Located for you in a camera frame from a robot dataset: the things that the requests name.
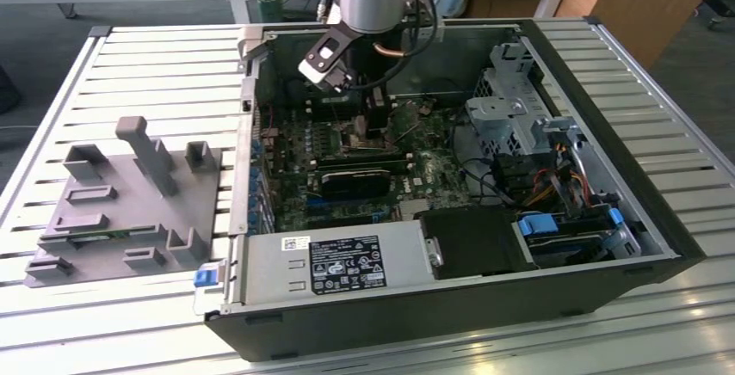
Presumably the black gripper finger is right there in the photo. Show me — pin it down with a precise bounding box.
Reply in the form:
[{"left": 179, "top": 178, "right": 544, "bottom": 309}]
[{"left": 365, "top": 86, "right": 390, "bottom": 141}]

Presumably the CPU socket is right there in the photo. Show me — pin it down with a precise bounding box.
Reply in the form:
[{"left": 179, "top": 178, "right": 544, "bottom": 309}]
[{"left": 338, "top": 120, "right": 401, "bottom": 155}]

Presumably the metal socket cover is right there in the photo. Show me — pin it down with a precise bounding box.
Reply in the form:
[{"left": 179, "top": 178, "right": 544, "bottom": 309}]
[{"left": 388, "top": 101, "right": 425, "bottom": 146}]

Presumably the black RAM slot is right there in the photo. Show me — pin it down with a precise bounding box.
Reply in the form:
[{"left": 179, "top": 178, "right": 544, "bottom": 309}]
[
  {"left": 318, "top": 97, "right": 372, "bottom": 109},
  {"left": 314, "top": 159, "right": 413, "bottom": 174},
  {"left": 326, "top": 107, "right": 372, "bottom": 120},
  {"left": 313, "top": 153, "right": 410, "bottom": 165}
]

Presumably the green motherboard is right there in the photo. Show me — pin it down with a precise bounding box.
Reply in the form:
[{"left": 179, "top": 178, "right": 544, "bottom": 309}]
[{"left": 246, "top": 97, "right": 478, "bottom": 234}]

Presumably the black graphics card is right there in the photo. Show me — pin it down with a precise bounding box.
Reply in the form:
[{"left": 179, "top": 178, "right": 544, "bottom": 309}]
[{"left": 314, "top": 167, "right": 393, "bottom": 200}]

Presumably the silver metal drive cage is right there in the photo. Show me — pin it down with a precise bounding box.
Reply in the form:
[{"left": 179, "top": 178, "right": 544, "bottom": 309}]
[{"left": 461, "top": 41, "right": 587, "bottom": 159}]

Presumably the silver chipset heatsink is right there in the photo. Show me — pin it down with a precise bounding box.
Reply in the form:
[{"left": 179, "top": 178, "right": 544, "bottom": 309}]
[{"left": 398, "top": 200, "right": 430, "bottom": 219}]

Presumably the black expansion slot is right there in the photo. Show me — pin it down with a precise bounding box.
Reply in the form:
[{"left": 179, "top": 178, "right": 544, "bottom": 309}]
[{"left": 303, "top": 215, "right": 388, "bottom": 228}]

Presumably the black plastic drive box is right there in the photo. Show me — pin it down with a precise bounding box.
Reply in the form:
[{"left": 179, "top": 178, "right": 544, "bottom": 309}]
[{"left": 416, "top": 206, "right": 541, "bottom": 281}]

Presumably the blue disk carrier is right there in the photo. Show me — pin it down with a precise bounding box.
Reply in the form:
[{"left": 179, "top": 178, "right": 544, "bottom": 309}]
[{"left": 513, "top": 212, "right": 613, "bottom": 267}]

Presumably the grey power supply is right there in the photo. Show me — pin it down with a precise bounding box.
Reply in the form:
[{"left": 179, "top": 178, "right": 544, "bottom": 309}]
[{"left": 221, "top": 219, "right": 444, "bottom": 314}]

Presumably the blue case latch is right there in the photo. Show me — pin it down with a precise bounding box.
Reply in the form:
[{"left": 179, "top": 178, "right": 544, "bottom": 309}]
[{"left": 192, "top": 262, "right": 226, "bottom": 290}]

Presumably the grey parts rack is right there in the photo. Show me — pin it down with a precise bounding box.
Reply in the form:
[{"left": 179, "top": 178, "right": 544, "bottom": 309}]
[{"left": 20, "top": 115, "right": 226, "bottom": 290}]

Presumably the black PC case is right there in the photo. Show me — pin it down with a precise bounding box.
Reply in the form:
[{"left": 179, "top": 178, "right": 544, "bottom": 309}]
[{"left": 203, "top": 16, "right": 707, "bottom": 363}]

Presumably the wooden cabinet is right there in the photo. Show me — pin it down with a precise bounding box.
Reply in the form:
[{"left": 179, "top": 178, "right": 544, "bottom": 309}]
[{"left": 553, "top": 0, "right": 735, "bottom": 71}]

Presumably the green RAM stick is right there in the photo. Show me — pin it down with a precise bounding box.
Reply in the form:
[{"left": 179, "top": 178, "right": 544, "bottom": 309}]
[{"left": 67, "top": 229, "right": 132, "bottom": 243}]

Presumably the black office chair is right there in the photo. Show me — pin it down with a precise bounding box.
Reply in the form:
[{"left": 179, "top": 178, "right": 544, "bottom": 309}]
[{"left": 700, "top": 0, "right": 735, "bottom": 32}]

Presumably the black cable with copper plug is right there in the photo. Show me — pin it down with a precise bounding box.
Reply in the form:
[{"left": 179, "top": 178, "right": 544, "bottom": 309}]
[{"left": 372, "top": 0, "right": 446, "bottom": 58}]

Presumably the wire locking lever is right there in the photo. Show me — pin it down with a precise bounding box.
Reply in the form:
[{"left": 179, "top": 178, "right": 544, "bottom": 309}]
[{"left": 396, "top": 117, "right": 430, "bottom": 144}]

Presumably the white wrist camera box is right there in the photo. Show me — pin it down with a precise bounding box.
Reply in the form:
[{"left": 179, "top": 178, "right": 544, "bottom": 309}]
[{"left": 297, "top": 34, "right": 355, "bottom": 93}]

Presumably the black wire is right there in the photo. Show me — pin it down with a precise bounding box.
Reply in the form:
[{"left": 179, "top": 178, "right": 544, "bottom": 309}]
[{"left": 453, "top": 108, "right": 519, "bottom": 206}]

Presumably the red yellow wire bundle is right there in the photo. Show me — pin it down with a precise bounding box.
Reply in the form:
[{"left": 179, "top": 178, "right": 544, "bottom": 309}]
[{"left": 531, "top": 167, "right": 592, "bottom": 208}]

